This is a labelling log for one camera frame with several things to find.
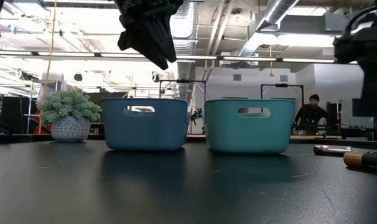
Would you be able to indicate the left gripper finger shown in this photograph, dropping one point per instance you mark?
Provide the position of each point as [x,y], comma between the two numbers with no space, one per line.
[163,37]
[145,43]

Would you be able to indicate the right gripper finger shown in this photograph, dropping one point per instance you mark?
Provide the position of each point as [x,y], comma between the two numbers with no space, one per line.
[375,96]

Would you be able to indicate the black copper Duracell battery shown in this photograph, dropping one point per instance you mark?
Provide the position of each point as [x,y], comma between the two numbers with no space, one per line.
[367,160]

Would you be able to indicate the silver Energizer battery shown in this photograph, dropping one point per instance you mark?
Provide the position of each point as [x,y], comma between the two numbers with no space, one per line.
[331,150]

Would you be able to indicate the blue plastic bin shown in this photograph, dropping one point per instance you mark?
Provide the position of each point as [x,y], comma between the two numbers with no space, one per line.
[145,130]

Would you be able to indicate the teal plastic bin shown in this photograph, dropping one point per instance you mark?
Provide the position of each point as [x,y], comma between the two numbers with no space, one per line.
[249,133]

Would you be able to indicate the black background robot arm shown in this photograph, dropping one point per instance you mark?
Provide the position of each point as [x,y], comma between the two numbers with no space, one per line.
[197,115]

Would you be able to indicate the black monitor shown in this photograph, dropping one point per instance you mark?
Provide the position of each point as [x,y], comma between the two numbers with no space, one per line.
[357,108]

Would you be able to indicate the white ceiling light strip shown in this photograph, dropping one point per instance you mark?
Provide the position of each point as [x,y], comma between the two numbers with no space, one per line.
[354,62]
[249,58]
[306,60]
[198,57]
[67,54]
[123,55]

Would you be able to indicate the black tall cabinet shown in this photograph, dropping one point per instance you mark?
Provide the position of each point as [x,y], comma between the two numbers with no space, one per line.
[332,113]

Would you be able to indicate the dark background screen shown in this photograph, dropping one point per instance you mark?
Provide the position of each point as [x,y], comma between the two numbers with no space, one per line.
[110,95]

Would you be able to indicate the person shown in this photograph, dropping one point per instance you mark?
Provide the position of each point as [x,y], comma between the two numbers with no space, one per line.
[311,115]

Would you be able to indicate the wooden table edge board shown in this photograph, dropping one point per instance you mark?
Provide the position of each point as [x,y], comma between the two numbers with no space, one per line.
[196,136]

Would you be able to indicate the yellow hanging pendant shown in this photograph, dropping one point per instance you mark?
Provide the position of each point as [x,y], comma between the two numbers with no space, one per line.
[271,73]

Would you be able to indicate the green plant in grey pot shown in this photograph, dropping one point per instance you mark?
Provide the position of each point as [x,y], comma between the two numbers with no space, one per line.
[70,121]

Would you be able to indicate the black background cabinets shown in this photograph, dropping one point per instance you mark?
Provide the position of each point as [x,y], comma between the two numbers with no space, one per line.
[8,115]

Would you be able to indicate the round silver air duct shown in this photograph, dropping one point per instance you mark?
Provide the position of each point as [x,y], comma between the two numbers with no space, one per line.
[185,31]
[269,18]

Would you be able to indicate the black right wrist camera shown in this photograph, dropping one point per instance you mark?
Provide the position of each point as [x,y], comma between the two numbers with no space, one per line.
[347,49]

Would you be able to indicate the black gantry frame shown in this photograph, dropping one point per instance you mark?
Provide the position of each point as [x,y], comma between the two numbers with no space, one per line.
[282,85]
[182,81]

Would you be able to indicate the grey rectangular air duct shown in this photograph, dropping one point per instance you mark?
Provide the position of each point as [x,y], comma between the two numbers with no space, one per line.
[300,23]

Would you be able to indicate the grey wall vent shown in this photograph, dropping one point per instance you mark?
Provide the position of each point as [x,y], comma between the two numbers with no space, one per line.
[237,77]
[283,78]

